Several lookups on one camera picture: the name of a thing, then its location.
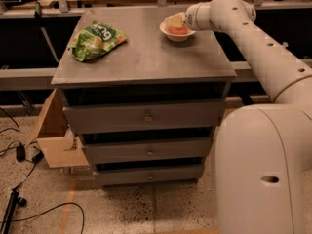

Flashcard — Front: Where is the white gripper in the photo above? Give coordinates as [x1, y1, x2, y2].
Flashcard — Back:
[165, 2, 213, 31]

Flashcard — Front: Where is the black power adapter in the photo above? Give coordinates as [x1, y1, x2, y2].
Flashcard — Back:
[16, 145, 25, 162]

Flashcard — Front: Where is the grey metal rail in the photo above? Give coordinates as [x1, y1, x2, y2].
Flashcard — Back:
[0, 68, 56, 91]

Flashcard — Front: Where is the middle grey drawer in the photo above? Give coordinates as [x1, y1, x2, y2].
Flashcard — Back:
[83, 137, 212, 164]

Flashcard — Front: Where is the grey drawer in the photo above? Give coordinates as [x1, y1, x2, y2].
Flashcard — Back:
[63, 100, 225, 134]
[83, 137, 212, 164]
[94, 164, 204, 186]

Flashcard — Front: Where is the grey drawer cabinet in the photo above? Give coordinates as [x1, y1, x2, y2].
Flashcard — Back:
[52, 7, 236, 172]

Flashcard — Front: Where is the top grey drawer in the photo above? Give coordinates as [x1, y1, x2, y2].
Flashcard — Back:
[63, 100, 225, 134]

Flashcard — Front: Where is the black tripod leg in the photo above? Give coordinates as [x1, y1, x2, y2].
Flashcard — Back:
[0, 190, 27, 234]

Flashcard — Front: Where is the brown cardboard box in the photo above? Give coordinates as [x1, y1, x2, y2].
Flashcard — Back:
[25, 90, 88, 168]

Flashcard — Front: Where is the black floor cable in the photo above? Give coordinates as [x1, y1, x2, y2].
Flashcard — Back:
[0, 202, 86, 234]

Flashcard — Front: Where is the bottom grey drawer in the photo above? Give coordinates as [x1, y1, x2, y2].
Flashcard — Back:
[94, 164, 204, 186]

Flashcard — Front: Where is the green snack bag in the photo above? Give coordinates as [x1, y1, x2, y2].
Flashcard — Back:
[69, 20, 128, 62]

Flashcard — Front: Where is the red apple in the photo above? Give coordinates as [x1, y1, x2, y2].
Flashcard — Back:
[168, 26, 188, 35]

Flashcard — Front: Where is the white paper bowl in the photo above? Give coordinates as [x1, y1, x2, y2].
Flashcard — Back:
[159, 21, 196, 43]

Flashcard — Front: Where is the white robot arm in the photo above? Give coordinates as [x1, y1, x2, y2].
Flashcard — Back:
[185, 0, 312, 234]

